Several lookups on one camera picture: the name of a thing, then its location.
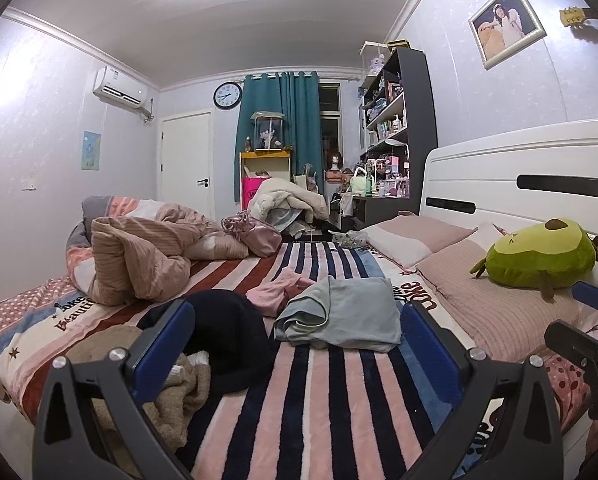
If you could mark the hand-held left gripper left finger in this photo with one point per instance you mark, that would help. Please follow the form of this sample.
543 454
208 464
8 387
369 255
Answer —
161 355

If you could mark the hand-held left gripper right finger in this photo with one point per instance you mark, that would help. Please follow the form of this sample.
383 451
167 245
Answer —
431 355

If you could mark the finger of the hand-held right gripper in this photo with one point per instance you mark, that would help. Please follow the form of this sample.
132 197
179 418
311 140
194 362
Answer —
594 295
574 340

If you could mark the beige knit sweater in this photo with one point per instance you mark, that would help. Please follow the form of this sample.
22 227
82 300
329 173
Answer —
189 390

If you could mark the black knit garment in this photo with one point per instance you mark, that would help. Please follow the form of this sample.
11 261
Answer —
229 330

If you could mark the light blue garment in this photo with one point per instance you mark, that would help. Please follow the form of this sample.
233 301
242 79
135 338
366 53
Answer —
349 310

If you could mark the pink dotted sheet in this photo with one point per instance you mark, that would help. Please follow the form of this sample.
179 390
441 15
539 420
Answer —
569 380

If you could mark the green avocado plush toy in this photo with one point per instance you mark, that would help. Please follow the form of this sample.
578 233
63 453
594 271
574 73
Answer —
539 260

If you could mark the pink striped pillow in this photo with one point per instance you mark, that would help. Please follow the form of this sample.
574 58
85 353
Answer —
479 300
419 235

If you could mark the pink striped quilt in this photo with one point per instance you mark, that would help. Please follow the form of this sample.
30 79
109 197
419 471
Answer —
129 260

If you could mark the striped plush bed sheet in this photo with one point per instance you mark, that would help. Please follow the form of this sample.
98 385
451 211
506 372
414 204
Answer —
329 410

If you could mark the pink garment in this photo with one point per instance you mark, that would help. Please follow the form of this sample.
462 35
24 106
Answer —
279 292

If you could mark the clear plastic bag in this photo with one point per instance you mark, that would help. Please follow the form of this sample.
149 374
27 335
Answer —
350 240

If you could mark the dark desk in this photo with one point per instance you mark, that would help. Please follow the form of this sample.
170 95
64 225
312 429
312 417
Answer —
379 210

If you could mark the pink satin bag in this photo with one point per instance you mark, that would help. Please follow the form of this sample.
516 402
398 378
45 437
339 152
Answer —
259 235

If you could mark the white bed headboard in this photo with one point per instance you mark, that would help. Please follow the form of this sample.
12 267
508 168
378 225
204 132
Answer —
479 170

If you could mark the pink cosmetics organizer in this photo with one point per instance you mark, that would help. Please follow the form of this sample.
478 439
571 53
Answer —
391 177

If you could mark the pink shopping bag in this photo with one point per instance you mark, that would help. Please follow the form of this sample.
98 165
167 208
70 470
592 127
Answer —
254 192

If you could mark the white door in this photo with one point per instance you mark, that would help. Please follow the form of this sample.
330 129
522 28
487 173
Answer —
186 165

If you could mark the pile of white clothing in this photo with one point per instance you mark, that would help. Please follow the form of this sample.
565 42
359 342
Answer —
289 197

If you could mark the mannequin head with wig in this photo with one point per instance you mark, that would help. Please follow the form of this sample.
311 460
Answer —
335 160

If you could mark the yellow white shelf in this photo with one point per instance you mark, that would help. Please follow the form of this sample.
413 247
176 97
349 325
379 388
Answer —
266 155

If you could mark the dark bookshelf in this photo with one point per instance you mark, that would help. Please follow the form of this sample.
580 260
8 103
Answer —
421 110

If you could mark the glass display case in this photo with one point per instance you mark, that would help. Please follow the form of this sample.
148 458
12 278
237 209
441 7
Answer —
267 132

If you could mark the window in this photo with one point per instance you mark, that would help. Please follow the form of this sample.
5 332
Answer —
330 130

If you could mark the teal curtain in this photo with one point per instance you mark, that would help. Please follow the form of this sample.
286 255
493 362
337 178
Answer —
304 125

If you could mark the white air conditioner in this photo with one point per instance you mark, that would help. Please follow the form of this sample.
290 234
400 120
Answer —
119 85

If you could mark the yellow guitar headstock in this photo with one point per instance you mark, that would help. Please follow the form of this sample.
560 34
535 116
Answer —
571 16

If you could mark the framed portrait picture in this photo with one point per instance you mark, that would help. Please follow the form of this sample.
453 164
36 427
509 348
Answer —
506 25

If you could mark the white light switch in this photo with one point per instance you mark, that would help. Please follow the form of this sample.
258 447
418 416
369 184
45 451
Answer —
28 185

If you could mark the small wall poster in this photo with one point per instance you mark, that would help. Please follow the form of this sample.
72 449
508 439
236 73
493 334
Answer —
92 150

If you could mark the round wall clock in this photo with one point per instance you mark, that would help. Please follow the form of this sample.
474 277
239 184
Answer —
228 95

